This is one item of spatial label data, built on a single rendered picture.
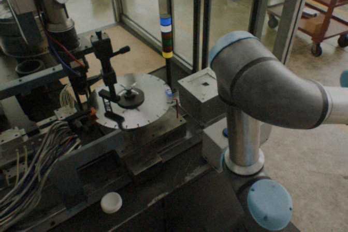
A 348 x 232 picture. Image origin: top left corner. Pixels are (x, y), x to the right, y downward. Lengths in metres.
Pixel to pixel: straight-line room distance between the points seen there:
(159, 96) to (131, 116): 0.15
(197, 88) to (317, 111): 0.76
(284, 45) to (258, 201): 0.51
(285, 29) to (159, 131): 0.58
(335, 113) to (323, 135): 1.87
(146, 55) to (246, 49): 1.21
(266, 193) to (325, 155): 1.53
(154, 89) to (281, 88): 0.73
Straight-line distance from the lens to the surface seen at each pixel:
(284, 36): 1.03
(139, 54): 1.77
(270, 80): 0.52
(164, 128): 1.15
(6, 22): 1.58
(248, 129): 0.73
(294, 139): 2.37
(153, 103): 1.11
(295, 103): 0.53
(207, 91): 1.23
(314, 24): 3.25
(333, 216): 2.08
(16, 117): 1.55
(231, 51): 0.59
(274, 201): 0.85
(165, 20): 1.23
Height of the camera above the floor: 1.69
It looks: 42 degrees down
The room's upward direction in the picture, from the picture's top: 2 degrees counter-clockwise
